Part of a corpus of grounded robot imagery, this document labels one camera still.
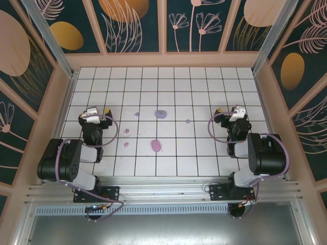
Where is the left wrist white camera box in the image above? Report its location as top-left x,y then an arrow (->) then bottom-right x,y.
85,107 -> 100,123

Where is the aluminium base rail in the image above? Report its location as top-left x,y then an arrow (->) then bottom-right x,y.
24,175 -> 301,205

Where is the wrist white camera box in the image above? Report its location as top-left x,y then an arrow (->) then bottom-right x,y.
85,107 -> 100,123
229,104 -> 246,122

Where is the small green circuit board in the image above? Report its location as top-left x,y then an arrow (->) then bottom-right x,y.
85,204 -> 109,214

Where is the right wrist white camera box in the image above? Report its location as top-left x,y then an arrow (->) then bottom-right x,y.
229,104 -> 246,122

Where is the aluminium frame bar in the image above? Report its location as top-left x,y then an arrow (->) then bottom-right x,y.
291,200 -> 316,245
12,201 -> 36,245

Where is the slotted grey cable duct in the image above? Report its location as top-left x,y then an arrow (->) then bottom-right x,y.
34,205 -> 230,216

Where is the aluminium corner post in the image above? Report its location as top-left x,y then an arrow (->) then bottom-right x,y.
251,0 -> 306,76
20,0 -> 77,79

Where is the grey metal sheet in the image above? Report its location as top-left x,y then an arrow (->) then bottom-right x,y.
15,201 -> 315,245

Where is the aluminium side rail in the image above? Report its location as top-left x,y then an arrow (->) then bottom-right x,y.
43,72 -> 77,183

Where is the yellow connector with wires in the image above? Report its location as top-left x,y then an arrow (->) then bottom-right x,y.
239,198 -> 256,208

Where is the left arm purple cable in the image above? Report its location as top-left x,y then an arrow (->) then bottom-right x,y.
55,113 -> 125,222

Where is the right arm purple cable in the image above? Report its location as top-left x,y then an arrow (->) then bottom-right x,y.
207,110 -> 291,220

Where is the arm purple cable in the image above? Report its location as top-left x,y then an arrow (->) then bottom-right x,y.
207,110 -> 291,220
55,113 -> 125,222

